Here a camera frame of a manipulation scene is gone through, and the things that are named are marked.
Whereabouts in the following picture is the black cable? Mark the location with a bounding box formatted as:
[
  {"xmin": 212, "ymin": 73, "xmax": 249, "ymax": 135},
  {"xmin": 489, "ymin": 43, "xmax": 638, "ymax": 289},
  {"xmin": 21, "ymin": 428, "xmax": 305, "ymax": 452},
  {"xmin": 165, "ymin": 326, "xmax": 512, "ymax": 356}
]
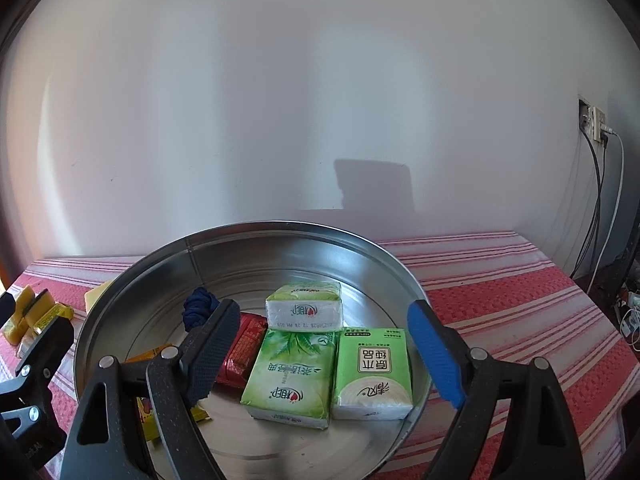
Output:
[{"xmin": 570, "ymin": 129, "xmax": 609, "ymax": 282}]

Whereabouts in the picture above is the red striped tablecloth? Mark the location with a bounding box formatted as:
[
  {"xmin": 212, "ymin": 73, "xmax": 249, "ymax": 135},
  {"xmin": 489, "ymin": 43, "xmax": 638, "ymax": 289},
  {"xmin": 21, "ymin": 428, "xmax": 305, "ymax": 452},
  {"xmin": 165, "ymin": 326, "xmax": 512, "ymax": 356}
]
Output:
[{"xmin": 0, "ymin": 231, "xmax": 632, "ymax": 480}]

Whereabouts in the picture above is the yellow sponge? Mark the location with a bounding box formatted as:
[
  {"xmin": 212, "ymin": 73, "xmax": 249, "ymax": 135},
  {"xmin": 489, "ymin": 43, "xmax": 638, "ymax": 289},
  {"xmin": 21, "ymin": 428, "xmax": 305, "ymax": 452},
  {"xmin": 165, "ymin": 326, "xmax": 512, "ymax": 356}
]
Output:
[{"xmin": 83, "ymin": 280, "xmax": 117, "ymax": 314}]

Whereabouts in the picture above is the white wall socket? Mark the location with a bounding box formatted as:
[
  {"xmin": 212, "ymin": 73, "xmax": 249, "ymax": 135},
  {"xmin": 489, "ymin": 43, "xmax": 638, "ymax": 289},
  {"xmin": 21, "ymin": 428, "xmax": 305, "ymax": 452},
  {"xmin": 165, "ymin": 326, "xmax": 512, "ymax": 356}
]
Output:
[{"xmin": 578, "ymin": 94, "xmax": 609, "ymax": 144}]

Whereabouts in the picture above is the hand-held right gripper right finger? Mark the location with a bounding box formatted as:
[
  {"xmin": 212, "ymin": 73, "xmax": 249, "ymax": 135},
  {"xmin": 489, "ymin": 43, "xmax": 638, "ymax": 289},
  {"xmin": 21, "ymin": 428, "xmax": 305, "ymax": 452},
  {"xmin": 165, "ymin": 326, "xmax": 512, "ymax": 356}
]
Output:
[{"xmin": 406, "ymin": 299, "xmax": 587, "ymax": 480}]

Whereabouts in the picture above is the round metal cookie tin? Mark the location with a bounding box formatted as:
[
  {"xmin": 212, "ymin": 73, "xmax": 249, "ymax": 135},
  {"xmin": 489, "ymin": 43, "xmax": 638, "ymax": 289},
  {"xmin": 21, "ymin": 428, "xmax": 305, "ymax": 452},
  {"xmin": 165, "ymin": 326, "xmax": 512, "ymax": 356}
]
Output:
[{"xmin": 72, "ymin": 219, "xmax": 432, "ymax": 480}]

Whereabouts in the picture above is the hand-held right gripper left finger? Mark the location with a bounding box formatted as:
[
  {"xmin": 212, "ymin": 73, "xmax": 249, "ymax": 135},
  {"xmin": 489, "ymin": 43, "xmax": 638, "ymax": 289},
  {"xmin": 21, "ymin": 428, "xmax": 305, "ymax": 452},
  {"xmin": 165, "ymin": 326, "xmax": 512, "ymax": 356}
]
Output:
[{"xmin": 60, "ymin": 298, "xmax": 242, "ymax": 480}]

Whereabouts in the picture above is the yellow snack sachet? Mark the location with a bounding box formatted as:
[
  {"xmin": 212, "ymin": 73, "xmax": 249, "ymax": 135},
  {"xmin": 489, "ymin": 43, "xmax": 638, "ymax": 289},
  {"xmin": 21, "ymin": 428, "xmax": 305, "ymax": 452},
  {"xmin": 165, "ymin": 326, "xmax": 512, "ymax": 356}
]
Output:
[{"xmin": 136, "ymin": 394, "xmax": 212, "ymax": 444}]

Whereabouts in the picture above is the white cable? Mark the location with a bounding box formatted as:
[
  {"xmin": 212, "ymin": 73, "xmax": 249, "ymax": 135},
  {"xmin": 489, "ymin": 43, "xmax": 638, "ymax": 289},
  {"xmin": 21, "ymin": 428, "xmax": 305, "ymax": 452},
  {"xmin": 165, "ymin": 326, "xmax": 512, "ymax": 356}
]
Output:
[{"xmin": 589, "ymin": 129, "xmax": 626, "ymax": 293}]

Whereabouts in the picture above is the red snack packet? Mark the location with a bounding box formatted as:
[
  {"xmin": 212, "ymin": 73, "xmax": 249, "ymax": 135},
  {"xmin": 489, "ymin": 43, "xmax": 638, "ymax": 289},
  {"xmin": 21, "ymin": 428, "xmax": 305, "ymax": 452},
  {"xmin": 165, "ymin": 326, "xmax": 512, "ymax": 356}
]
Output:
[{"xmin": 216, "ymin": 312, "xmax": 269, "ymax": 387}]

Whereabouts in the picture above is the floor clutter of cables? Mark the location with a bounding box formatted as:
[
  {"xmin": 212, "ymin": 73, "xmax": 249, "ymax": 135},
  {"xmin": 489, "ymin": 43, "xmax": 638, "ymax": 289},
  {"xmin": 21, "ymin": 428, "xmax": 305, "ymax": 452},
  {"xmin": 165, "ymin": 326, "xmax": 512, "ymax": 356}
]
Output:
[{"xmin": 615, "ymin": 280, "xmax": 640, "ymax": 357}]

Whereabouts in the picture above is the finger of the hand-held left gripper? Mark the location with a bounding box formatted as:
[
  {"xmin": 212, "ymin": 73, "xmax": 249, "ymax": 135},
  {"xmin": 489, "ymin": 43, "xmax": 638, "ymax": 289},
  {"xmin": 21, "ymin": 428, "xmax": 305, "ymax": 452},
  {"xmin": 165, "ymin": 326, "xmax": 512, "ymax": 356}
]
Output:
[
  {"xmin": 0, "ymin": 292, "xmax": 17, "ymax": 334},
  {"xmin": 0, "ymin": 315, "xmax": 75, "ymax": 414}
]

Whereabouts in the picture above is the green leaf tissue pack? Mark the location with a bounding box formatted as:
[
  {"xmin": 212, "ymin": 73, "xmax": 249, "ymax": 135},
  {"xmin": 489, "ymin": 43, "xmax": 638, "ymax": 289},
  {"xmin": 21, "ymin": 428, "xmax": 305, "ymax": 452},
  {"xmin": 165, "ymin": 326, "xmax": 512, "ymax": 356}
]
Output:
[
  {"xmin": 239, "ymin": 328, "xmax": 339, "ymax": 430},
  {"xmin": 264, "ymin": 282, "xmax": 344, "ymax": 331}
]

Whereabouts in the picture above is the pale green tissue pack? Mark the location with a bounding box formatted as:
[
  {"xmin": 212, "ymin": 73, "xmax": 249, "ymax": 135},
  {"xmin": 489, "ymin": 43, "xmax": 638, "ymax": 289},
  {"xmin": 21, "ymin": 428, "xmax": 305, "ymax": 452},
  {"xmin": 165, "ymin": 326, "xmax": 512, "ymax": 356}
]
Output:
[{"xmin": 330, "ymin": 327, "xmax": 414, "ymax": 421}]

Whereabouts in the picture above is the yellow cracker packet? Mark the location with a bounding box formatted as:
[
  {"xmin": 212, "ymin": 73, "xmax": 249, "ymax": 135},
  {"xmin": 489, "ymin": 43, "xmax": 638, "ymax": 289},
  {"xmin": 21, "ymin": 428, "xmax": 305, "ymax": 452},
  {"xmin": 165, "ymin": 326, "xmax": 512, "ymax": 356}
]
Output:
[{"xmin": 2, "ymin": 285, "xmax": 75, "ymax": 347}]

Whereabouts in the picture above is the blue scrunchie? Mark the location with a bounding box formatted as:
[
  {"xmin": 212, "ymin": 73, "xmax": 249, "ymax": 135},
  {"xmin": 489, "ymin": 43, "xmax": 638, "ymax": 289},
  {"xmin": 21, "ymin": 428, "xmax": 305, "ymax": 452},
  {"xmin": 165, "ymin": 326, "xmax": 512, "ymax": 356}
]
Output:
[{"xmin": 182, "ymin": 287, "xmax": 222, "ymax": 334}]

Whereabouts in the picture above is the brown paper sachet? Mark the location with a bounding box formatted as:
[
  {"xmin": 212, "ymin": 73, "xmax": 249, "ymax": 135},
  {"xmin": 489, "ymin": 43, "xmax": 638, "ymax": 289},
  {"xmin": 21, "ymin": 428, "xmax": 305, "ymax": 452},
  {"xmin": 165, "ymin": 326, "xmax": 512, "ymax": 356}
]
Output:
[{"xmin": 123, "ymin": 342, "xmax": 174, "ymax": 367}]

